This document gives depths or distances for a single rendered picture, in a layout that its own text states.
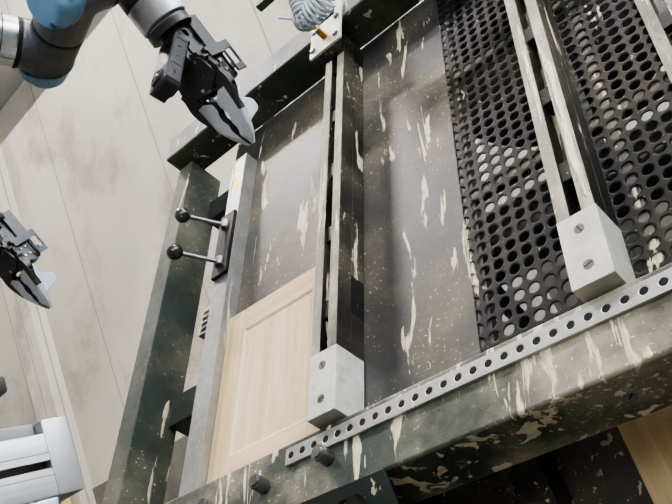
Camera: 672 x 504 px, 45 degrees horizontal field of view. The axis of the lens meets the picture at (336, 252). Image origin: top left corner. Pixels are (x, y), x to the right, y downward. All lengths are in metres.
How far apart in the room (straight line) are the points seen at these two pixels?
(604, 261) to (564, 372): 0.15
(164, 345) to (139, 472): 0.33
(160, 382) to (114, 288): 4.20
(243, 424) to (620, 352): 0.77
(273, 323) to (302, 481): 0.43
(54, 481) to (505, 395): 0.56
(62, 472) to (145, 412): 0.85
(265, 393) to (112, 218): 4.64
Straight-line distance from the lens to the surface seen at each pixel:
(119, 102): 6.11
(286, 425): 1.44
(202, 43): 1.26
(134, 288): 5.88
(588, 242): 1.11
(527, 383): 1.08
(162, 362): 1.93
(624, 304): 1.05
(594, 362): 1.04
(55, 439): 1.02
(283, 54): 2.18
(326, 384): 1.31
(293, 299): 1.61
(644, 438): 1.28
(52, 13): 1.18
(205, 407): 1.63
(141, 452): 1.80
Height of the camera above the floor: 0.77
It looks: 17 degrees up
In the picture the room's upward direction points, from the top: 22 degrees counter-clockwise
